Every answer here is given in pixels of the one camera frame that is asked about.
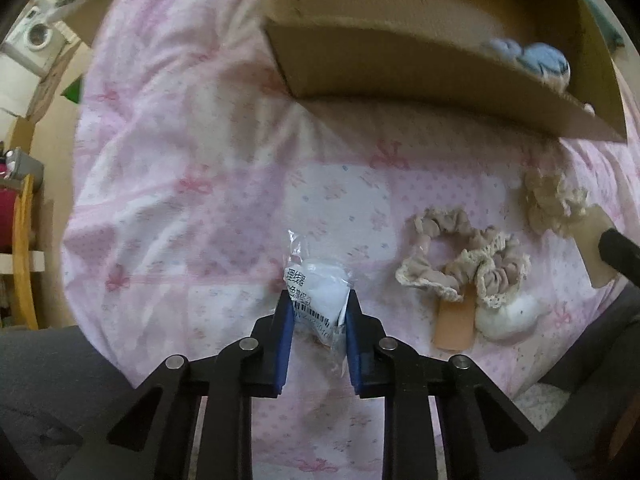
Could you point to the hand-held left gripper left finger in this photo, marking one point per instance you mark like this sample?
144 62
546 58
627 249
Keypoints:
285 345

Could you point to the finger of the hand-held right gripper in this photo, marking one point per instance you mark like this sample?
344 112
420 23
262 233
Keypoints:
620 252

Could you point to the grey container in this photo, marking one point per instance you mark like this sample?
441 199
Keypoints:
22 165

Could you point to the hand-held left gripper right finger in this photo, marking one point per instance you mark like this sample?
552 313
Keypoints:
356 345

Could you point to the tan paper card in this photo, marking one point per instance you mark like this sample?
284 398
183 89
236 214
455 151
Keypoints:
452 325

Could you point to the white fluffy scrunchie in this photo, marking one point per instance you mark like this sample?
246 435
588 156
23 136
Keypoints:
510 317

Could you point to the clear plastic packet white item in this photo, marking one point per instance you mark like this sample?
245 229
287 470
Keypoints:
320 292

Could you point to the blue scrunchie in box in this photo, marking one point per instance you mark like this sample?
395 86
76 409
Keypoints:
542 62

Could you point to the pink printed bed sheet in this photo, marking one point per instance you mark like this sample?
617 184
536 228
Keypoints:
225 185

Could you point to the cardboard box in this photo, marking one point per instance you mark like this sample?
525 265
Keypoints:
425 35

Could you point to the white washing machine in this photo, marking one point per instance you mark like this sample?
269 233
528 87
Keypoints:
32 37

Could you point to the beige lace scrunchie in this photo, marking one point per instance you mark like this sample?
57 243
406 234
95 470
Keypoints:
462 255

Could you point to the cream lace scrunchie on card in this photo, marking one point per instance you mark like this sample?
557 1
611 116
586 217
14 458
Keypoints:
555 202

